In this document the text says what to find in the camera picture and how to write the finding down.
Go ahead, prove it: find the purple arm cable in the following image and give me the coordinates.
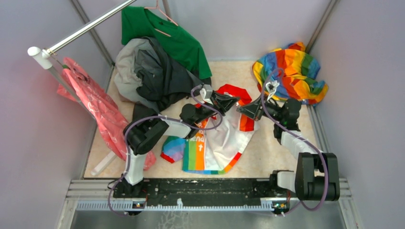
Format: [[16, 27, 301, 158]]
[[107, 84, 224, 217], [260, 68, 330, 217]]

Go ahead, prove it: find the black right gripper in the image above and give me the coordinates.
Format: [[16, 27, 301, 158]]
[[237, 94, 285, 123]]

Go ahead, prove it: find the green t-shirt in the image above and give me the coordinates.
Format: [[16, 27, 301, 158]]
[[121, 6, 213, 79]]

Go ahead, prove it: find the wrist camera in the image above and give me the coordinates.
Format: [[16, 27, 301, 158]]
[[265, 81, 280, 98], [200, 85, 213, 104]]

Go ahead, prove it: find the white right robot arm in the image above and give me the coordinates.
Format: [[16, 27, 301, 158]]
[[237, 98, 340, 201]]

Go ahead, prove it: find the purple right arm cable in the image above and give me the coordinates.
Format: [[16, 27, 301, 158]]
[[260, 68, 330, 217]]

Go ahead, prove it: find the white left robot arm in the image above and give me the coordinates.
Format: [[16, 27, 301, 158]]
[[120, 89, 240, 198]]

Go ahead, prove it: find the silver clothes rail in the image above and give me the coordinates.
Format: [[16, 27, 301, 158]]
[[27, 0, 134, 110]]

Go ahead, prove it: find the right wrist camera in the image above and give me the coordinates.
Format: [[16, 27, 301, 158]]
[[265, 81, 280, 98]]

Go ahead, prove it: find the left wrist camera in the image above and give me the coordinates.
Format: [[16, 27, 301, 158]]
[[200, 85, 213, 104]]

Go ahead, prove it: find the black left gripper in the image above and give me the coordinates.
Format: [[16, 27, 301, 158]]
[[193, 89, 239, 124]]

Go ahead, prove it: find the rainbow striped garment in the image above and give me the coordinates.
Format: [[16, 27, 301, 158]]
[[252, 42, 329, 106]]

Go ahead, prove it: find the pink patterned garment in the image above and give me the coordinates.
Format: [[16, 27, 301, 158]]
[[57, 57, 157, 171]]

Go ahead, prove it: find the pink clothes hanger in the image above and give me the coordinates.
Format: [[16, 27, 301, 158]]
[[144, 0, 179, 26]]

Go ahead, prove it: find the aluminium frame rail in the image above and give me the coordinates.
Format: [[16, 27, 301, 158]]
[[57, 104, 362, 229]]

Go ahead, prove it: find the red white cartoon jacket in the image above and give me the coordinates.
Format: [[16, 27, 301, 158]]
[[160, 84, 259, 175]]

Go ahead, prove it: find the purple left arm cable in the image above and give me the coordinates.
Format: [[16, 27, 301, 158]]
[[107, 84, 224, 217]]

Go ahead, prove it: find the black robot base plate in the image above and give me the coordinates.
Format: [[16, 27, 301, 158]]
[[113, 178, 297, 208]]

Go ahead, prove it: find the dark grey jacket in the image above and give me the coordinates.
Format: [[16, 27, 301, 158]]
[[114, 37, 212, 112]]

